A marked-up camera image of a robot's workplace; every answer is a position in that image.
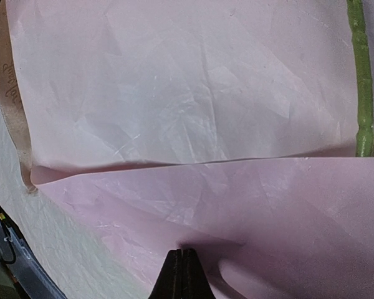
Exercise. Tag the pink fake flower bunch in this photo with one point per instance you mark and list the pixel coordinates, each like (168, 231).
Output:
(361, 51)

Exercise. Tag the pink wrapping paper sheet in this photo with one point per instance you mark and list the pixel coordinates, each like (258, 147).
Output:
(226, 126)

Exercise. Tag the tan satin ribbon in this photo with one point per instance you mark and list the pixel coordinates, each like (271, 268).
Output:
(11, 105)

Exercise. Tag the cream wrapping paper sheet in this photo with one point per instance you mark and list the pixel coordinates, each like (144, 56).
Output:
(74, 258)

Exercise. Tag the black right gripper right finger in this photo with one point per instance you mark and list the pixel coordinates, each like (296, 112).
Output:
(195, 285)

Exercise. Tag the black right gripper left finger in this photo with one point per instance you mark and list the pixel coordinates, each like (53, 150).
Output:
(169, 282)

